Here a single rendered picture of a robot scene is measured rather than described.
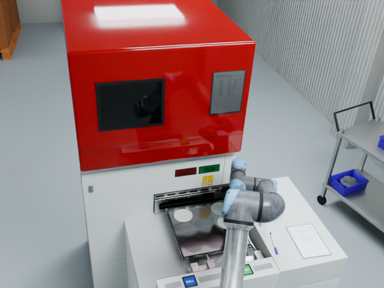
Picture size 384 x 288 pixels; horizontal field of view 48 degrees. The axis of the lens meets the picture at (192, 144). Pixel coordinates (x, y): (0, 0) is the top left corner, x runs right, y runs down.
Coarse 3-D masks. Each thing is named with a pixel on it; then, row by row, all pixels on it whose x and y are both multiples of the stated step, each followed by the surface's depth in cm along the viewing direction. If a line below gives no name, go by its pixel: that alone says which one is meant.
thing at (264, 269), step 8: (256, 264) 195; (264, 264) 196; (272, 264) 195; (200, 272) 190; (208, 272) 190; (216, 272) 190; (256, 272) 191; (264, 272) 191; (272, 272) 192; (160, 280) 185; (168, 280) 185; (176, 280) 185; (200, 280) 186; (208, 280) 187; (216, 280) 186; (248, 280) 188; (256, 280) 190; (264, 280) 192; (272, 280) 193
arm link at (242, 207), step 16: (240, 192) 162; (256, 192) 163; (224, 208) 159; (240, 208) 159; (256, 208) 158; (240, 224) 158; (240, 240) 158; (224, 256) 160; (240, 256) 158; (224, 272) 158; (240, 272) 157
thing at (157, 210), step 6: (204, 192) 238; (210, 192) 238; (162, 198) 231; (168, 198) 232; (174, 198) 233; (180, 198) 234; (186, 198) 235; (156, 204) 231; (180, 204) 239; (186, 204) 239; (192, 204) 239; (156, 210) 234; (162, 210) 235
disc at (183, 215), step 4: (176, 212) 229; (180, 212) 229; (184, 212) 229; (188, 212) 230; (176, 216) 227; (180, 216) 227; (184, 216) 227; (188, 216) 227; (192, 216) 227; (180, 220) 224; (184, 220) 224; (188, 220) 224
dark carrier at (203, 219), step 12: (204, 204) 236; (204, 216) 228; (216, 216) 228; (180, 228) 220; (192, 228) 220; (204, 228) 220; (216, 228) 221; (180, 240) 213; (192, 240) 213; (204, 240) 214; (216, 240) 214; (192, 252) 207; (204, 252) 207
